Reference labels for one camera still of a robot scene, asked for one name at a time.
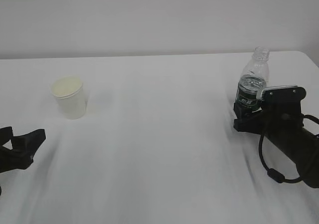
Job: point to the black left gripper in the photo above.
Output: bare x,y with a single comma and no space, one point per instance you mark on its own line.
23,149

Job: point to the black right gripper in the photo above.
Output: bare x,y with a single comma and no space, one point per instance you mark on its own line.
255,122

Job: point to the clear water bottle green label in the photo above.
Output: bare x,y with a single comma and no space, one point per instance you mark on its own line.
254,77

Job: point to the white paper cup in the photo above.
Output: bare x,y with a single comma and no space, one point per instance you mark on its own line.
69,95

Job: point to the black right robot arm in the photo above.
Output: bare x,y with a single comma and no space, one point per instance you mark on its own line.
297,143

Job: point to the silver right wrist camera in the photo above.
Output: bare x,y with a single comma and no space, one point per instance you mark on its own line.
281,94

